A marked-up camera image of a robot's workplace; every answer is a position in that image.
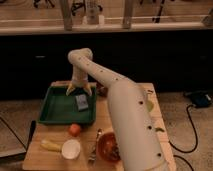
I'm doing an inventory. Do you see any yellow banana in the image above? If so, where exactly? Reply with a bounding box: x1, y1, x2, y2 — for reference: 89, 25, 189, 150
41, 140, 61, 152

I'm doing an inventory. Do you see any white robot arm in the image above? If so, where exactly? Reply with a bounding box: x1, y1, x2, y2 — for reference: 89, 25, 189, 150
66, 48, 169, 171

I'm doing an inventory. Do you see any metal spoon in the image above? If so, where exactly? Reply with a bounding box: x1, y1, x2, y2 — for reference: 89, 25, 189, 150
88, 128, 102, 164

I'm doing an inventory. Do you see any red bowl with food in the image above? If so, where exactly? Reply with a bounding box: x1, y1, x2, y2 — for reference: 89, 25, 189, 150
97, 132, 121, 163

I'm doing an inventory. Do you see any green plastic tray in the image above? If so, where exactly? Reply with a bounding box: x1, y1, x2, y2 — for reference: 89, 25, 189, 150
38, 86, 97, 125

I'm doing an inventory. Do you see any blue grey sponge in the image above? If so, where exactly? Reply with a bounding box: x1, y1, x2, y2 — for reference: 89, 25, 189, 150
75, 94, 89, 111

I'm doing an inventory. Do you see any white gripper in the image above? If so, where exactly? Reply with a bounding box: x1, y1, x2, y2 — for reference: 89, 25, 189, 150
66, 67, 92, 96

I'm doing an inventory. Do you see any orange fruit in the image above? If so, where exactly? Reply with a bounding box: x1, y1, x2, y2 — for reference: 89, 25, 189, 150
68, 124, 82, 137

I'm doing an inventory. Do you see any black floor cable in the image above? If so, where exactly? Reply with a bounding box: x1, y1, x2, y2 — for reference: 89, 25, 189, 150
168, 104, 200, 154

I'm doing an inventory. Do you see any dark brown bowl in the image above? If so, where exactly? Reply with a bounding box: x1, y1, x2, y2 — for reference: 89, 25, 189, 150
97, 84, 108, 97

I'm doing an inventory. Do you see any dark blue floor device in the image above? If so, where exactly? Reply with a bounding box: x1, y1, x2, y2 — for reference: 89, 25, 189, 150
184, 91, 212, 108

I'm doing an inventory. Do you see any white small bowl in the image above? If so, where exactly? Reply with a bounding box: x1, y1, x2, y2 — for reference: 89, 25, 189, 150
61, 139, 81, 159

